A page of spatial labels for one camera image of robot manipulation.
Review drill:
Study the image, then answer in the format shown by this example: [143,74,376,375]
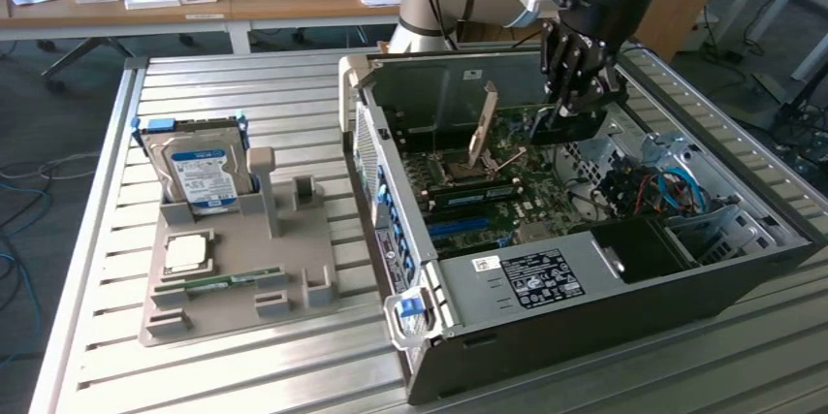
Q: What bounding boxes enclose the gray power supply unit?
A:
[439,232,627,328]

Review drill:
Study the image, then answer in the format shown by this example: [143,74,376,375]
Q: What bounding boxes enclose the thin metal locking lever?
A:
[495,147,527,174]

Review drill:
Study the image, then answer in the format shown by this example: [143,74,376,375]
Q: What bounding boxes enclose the silver CPU chip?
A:
[164,235,209,273]

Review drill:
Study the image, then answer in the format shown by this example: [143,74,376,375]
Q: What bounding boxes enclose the green motherboard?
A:
[400,117,603,260]

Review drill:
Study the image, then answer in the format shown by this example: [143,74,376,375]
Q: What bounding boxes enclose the gray parts rack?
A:
[137,145,343,348]

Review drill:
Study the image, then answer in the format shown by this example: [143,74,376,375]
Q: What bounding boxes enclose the silver disk bay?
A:
[663,204,781,268]

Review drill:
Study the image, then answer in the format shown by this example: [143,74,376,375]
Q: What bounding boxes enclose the wooden desk with white frame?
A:
[0,0,588,93]

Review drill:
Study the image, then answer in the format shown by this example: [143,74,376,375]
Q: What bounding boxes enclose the white table frame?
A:
[708,0,828,81]

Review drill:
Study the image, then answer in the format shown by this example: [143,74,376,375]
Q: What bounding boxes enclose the silver perforated drive cage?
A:
[559,93,691,182]

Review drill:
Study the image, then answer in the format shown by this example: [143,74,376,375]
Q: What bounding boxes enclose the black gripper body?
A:
[556,0,663,65]

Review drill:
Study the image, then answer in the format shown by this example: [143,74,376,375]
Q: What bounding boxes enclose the blue expansion slot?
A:
[425,216,492,242]

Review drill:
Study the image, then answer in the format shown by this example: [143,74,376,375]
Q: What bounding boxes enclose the gray floor cable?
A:
[0,151,103,182]

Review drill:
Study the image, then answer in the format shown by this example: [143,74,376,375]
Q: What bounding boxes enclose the blue floor cable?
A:
[0,180,52,366]

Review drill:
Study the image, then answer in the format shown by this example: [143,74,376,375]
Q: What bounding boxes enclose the black open PC case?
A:
[339,35,817,405]

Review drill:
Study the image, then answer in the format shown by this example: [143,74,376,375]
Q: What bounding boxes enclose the CPU socket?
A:
[439,149,500,187]

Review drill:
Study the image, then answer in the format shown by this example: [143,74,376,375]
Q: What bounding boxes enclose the hard disk with blue rails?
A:
[131,111,260,217]

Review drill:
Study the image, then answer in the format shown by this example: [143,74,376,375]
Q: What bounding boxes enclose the blue disk wire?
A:
[652,166,712,217]

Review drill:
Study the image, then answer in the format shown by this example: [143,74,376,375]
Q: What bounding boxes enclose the flat white box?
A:
[123,0,183,12]

